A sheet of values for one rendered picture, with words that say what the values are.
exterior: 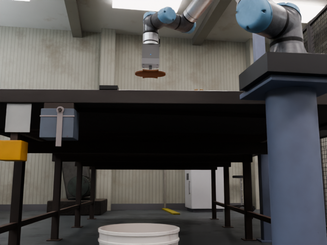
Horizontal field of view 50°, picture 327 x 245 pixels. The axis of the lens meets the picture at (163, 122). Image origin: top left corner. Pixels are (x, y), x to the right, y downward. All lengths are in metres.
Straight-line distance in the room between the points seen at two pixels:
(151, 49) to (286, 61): 0.77
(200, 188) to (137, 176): 1.41
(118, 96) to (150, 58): 0.33
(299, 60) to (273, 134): 0.26
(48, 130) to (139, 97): 0.39
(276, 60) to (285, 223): 0.51
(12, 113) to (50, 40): 6.59
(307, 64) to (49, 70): 7.01
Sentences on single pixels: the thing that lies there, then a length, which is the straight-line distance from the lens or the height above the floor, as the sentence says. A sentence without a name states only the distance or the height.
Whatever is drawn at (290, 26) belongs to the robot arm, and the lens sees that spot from 1.34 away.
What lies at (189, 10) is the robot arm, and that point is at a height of 1.34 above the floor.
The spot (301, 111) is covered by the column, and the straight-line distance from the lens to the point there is 1.24.
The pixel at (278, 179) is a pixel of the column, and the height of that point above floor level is 0.55.
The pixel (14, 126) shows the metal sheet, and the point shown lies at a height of 0.76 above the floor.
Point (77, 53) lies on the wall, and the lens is 7.96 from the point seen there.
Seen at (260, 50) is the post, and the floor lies 1.86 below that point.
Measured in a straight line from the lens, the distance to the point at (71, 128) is 1.46.
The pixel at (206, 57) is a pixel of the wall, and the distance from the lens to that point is 8.24.
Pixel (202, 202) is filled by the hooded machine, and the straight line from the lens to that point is 6.83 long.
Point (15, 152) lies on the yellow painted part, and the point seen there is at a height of 0.65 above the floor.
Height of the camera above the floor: 0.53
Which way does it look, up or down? 10 degrees up
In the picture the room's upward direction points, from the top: straight up
